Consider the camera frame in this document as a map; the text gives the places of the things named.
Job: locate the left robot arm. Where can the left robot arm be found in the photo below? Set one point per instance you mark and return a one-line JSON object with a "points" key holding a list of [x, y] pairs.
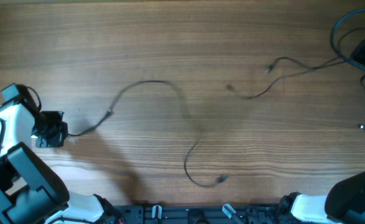
{"points": [[30, 191]]}

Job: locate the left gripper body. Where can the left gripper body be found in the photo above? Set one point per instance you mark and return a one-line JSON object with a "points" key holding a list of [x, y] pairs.
{"points": [[51, 129]]}

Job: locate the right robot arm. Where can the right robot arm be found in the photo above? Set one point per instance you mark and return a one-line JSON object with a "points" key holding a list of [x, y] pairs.
{"points": [[345, 202]]}

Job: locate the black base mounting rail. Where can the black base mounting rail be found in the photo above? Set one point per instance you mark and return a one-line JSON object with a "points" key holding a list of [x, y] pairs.
{"points": [[157, 214]]}

